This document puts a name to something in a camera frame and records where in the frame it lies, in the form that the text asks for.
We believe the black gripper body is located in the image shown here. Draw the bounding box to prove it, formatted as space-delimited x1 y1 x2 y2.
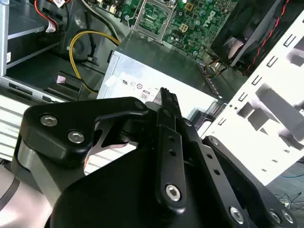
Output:
51 142 238 228

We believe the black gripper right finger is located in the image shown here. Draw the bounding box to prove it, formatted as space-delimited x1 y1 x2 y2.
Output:
170 91 300 228

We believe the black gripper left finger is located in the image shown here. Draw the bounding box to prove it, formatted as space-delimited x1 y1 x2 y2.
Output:
20 87 188 214

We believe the metal locking lever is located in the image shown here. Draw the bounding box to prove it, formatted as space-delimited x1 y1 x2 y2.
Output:
125 0 144 33

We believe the metal socket cover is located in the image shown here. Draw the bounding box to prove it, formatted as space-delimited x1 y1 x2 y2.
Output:
132 0 179 43

